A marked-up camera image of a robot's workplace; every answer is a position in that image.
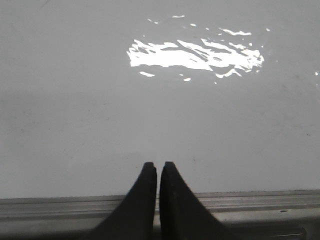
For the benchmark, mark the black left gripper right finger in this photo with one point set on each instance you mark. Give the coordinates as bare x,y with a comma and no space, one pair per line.
182,216

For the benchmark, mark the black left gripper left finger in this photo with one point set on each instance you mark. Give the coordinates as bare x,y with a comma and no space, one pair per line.
133,218

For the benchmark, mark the white whiteboard with aluminium frame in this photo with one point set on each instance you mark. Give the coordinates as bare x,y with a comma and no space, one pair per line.
228,90

